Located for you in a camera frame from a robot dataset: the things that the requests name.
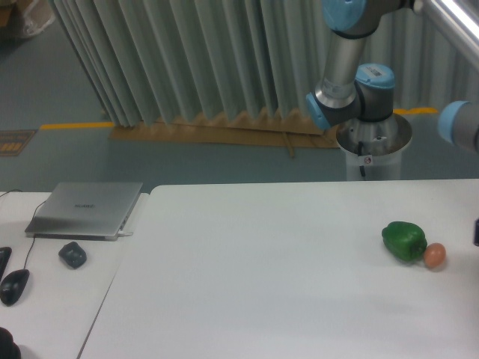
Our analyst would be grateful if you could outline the white laptop charging cable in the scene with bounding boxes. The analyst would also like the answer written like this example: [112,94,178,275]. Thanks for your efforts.
[119,192,150,237]

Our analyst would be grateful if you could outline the silver closed laptop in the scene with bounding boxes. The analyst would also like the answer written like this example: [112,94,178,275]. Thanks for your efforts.
[25,182,142,240]

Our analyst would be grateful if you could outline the black computer mouse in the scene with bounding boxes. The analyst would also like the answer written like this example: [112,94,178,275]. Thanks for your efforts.
[0,269,30,307]

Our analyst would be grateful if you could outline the black mouse cable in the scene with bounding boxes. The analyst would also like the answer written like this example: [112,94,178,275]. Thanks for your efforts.
[23,200,49,271]

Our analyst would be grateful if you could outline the brown cardboard sheet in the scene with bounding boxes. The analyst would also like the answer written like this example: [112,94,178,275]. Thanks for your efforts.
[109,108,338,158]

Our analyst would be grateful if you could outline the pale green pleated curtain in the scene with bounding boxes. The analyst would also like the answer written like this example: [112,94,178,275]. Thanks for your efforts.
[51,1,478,126]

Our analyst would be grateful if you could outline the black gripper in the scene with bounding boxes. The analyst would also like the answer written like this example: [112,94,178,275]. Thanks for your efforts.
[473,219,479,246]

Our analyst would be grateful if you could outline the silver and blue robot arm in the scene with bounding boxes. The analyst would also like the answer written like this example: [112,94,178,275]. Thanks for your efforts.
[306,1,478,181]

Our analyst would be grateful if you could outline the brown egg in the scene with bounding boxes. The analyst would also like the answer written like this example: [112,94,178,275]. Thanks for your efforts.
[423,243,446,269]

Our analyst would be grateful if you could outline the black keyboard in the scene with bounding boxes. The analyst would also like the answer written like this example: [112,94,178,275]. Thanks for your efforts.
[0,247,12,280]

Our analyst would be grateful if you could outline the green bell pepper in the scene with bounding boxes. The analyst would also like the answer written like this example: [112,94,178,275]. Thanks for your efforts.
[381,221,427,263]

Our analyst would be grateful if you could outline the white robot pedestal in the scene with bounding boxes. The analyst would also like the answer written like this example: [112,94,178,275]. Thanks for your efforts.
[336,114,412,181]

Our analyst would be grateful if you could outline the black dark object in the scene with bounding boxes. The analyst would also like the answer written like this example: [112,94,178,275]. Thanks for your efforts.
[0,328,22,359]

